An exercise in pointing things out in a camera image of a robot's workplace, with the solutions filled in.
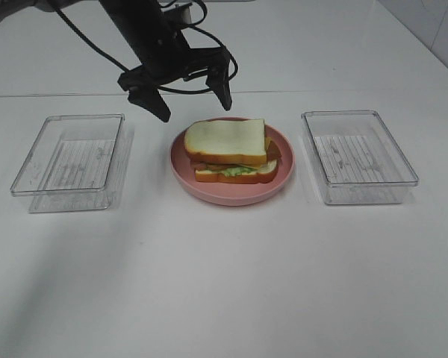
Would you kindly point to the pink round plate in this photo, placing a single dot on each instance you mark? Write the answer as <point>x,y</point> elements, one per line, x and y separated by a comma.
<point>227,193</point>

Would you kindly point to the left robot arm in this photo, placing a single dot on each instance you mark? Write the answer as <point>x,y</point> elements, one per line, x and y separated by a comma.
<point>10,7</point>

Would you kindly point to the yellow cheese slice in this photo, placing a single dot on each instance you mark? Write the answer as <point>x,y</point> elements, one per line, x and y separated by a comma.
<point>243,151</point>

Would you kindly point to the right clear plastic tray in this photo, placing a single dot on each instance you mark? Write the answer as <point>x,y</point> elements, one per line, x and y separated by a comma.
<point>355,158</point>

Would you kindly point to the bread slice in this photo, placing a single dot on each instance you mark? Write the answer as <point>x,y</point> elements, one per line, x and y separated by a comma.
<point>265,174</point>
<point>201,136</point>

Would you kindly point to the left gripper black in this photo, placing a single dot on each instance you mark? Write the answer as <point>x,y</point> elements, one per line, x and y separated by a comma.
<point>155,36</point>

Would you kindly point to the left clear plastic tray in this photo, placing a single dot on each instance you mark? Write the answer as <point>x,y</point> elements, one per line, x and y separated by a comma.
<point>76,163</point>

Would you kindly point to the clear plastic tray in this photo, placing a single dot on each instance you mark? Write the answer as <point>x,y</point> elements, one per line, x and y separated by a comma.
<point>355,158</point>
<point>76,163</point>

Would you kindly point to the green lettuce leaf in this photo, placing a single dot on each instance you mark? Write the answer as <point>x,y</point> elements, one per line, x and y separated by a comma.
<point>237,171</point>

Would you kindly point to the bacon strip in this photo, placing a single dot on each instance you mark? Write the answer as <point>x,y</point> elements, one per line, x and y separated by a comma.
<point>203,166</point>
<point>272,150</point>

